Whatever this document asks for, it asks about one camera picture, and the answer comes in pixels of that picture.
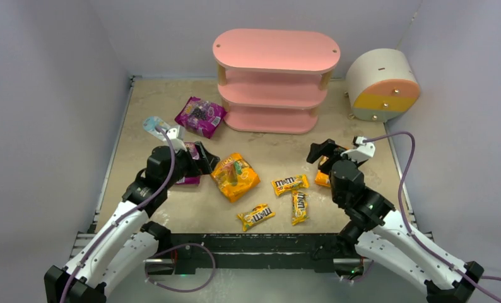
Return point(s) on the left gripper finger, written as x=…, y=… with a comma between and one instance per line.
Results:
x=197, y=161
x=208, y=161

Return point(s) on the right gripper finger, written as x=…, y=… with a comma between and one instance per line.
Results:
x=327, y=166
x=317, y=150

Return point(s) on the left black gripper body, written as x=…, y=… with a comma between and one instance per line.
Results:
x=199, y=158

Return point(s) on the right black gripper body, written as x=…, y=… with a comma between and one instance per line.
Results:
x=326, y=154

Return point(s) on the purple grape candy bag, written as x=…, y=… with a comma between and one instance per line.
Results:
x=201, y=116
x=189, y=180

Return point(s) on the large orange gummy candy bag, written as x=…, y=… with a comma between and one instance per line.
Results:
x=234, y=177

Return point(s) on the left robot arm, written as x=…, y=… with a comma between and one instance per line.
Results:
x=129, y=237

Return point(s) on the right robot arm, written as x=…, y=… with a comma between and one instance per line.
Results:
x=383, y=234

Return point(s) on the pink three-tier shelf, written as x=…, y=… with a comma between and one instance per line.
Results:
x=273, y=81

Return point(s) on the yellow m&m bag upper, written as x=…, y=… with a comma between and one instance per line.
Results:
x=287, y=184

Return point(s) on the yellow m&m bag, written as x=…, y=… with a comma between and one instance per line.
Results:
x=287, y=184
x=257, y=215

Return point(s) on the yellow m&m bag vertical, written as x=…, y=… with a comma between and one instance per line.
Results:
x=299, y=207

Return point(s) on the blue white blister pack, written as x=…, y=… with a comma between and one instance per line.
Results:
x=156, y=126

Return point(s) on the yellow m&m bag lower left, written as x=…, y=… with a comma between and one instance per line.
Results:
x=257, y=215

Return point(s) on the round cream drawer cabinet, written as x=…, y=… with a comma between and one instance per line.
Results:
x=380, y=85

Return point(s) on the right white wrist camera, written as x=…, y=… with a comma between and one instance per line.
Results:
x=361, y=151

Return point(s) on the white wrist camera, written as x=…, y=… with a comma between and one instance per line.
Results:
x=361, y=151
x=175, y=136

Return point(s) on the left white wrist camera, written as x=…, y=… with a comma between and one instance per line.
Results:
x=175, y=136

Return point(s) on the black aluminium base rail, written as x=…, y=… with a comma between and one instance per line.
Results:
x=183, y=254

